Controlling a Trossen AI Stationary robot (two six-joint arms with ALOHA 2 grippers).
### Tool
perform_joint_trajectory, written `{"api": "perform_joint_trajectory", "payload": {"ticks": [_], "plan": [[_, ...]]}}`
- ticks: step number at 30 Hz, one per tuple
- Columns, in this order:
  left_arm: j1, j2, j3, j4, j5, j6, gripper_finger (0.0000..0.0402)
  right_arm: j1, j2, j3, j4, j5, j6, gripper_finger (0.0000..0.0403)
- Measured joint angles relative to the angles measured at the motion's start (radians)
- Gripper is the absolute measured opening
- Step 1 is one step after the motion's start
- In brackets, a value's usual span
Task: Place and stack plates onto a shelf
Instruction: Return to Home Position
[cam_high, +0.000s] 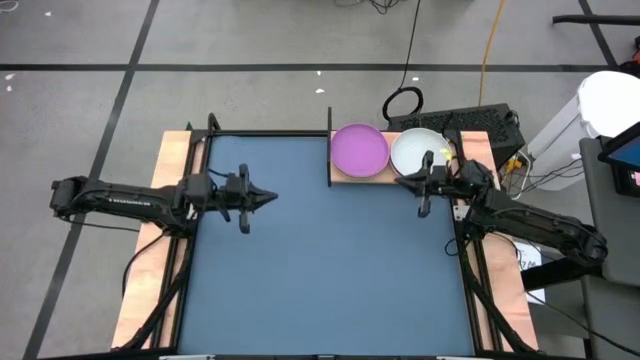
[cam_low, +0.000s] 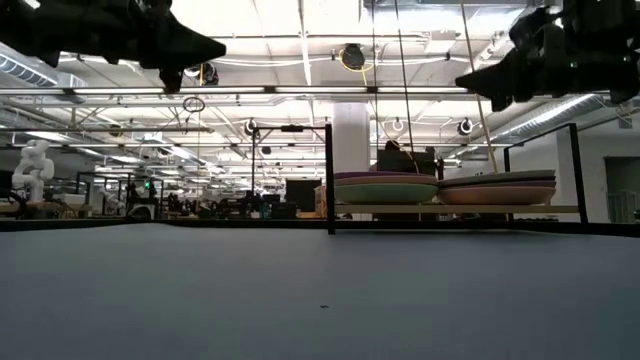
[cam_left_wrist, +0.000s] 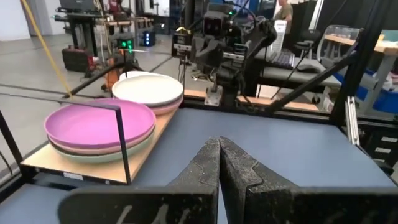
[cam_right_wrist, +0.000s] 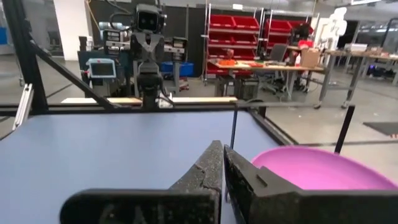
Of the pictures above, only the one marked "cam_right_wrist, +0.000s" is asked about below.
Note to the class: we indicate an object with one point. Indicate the grey office chair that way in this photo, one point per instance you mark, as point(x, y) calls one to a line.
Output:
point(276, 56)

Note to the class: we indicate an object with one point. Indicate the long wooden workbench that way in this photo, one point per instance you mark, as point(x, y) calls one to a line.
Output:
point(360, 56)

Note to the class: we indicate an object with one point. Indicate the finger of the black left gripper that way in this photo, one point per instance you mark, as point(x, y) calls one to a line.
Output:
point(152, 43)
point(143, 43)

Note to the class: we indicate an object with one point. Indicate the silver aluminium frame bar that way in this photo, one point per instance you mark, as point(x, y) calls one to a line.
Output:
point(22, 105)

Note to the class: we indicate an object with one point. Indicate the orange object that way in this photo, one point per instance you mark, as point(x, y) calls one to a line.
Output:
point(227, 62)

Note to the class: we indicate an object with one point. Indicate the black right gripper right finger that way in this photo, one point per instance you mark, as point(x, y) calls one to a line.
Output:
point(264, 199)

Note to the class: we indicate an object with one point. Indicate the black floor mat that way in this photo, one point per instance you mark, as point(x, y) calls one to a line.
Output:
point(381, 128)

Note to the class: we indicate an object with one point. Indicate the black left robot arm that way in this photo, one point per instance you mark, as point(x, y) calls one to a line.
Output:
point(149, 84)

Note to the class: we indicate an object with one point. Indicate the black table frame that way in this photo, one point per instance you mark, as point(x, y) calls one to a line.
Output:
point(25, 46)

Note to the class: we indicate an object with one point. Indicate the cardboard box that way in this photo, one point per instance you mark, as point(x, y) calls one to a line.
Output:
point(310, 58)

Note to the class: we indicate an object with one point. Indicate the wooden base plank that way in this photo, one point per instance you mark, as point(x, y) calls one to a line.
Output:
point(202, 99)

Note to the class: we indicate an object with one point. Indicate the purple plate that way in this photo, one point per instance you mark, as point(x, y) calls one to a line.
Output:
point(320, 169)

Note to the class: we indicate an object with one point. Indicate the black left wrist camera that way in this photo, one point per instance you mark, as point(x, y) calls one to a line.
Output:
point(147, 18)

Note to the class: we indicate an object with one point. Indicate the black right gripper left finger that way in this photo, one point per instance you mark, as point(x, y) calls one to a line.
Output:
point(192, 199)

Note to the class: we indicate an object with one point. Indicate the blue plastic bin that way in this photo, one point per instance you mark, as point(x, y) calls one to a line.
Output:
point(185, 69)

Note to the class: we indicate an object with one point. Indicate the black computer tower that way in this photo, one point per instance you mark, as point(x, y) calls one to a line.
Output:
point(249, 88)

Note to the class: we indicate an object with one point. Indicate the metal rack with red bins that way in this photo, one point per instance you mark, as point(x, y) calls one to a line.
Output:
point(280, 31)
point(233, 34)

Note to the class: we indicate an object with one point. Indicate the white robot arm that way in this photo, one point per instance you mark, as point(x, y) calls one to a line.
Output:
point(334, 26)

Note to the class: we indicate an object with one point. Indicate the grey control box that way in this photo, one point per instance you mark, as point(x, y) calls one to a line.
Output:
point(115, 40)
point(177, 48)

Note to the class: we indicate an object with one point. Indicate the white box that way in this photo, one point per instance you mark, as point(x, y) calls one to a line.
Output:
point(355, 47)

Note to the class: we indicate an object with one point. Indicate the white pillar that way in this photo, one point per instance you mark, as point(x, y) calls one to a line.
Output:
point(72, 28)

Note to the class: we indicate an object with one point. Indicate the blue-framed pendant screen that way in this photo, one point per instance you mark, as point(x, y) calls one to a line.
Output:
point(102, 69)

